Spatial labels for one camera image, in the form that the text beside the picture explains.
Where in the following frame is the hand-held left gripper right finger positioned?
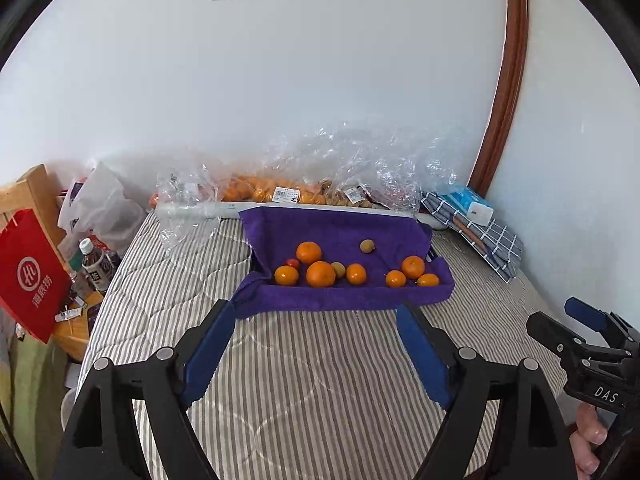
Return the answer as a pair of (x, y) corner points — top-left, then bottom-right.
(396, 301), (576, 480)

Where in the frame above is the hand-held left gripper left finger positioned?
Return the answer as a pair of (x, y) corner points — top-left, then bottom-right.
(52, 299), (236, 480)

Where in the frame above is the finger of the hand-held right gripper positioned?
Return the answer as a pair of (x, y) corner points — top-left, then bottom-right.
(566, 297), (640, 356)
(526, 311), (588, 368)

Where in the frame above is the large orange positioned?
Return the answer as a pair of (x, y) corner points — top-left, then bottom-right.
(306, 261), (337, 289)

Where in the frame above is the purple towel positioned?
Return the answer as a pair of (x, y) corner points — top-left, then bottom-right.
(232, 207), (456, 321)

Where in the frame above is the person's right hand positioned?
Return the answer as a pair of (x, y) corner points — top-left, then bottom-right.
(570, 403), (613, 480)

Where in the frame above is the striped bedspread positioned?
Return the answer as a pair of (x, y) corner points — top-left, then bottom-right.
(75, 207), (581, 480)

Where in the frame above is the checked cloth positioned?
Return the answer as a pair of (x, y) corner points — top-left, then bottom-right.
(420, 191), (525, 281)

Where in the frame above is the small white box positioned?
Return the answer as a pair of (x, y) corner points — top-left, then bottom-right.
(470, 202), (496, 226)

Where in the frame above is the dark drink bottle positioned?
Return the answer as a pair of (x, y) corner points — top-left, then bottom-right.
(79, 238), (118, 293)

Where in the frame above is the blue tissue pack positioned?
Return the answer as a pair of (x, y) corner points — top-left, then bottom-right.
(442, 186), (493, 216)

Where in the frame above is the clear bag of oranges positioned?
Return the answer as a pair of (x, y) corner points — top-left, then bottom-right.
(220, 130), (326, 206)

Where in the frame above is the clear bag of longans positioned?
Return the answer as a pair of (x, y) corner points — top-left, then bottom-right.
(320, 125), (461, 216)

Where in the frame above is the white plastic bag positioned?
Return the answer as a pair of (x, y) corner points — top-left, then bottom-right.
(57, 160), (146, 256)

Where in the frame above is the green cloth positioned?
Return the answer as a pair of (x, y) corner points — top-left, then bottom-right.
(0, 335), (68, 461)

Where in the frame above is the red paper bag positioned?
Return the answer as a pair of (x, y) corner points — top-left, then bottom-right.
(0, 208), (73, 344)

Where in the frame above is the wooden bedside table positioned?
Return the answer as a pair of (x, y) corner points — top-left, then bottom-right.
(0, 164), (103, 361)

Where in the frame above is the brown door frame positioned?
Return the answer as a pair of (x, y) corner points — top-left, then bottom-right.
(467, 0), (530, 198)

